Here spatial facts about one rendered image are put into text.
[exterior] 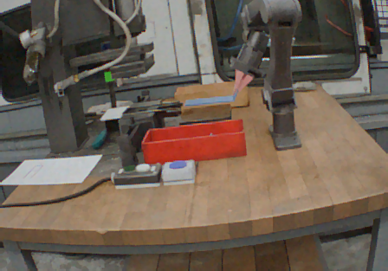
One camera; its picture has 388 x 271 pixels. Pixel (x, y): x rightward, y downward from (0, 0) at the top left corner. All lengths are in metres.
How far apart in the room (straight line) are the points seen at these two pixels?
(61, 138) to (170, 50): 0.76
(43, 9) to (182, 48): 0.82
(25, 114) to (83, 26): 1.03
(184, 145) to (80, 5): 0.53
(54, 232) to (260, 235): 0.42
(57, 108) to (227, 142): 0.55
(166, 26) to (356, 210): 1.35
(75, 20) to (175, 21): 0.72
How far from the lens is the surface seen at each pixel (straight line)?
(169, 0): 1.93
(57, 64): 1.35
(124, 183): 1.02
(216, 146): 1.11
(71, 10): 1.32
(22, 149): 2.33
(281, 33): 1.06
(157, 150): 1.12
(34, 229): 0.92
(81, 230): 0.87
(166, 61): 1.96
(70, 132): 1.38
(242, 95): 1.57
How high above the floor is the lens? 1.28
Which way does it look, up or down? 15 degrees down
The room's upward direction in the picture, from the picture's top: 8 degrees counter-clockwise
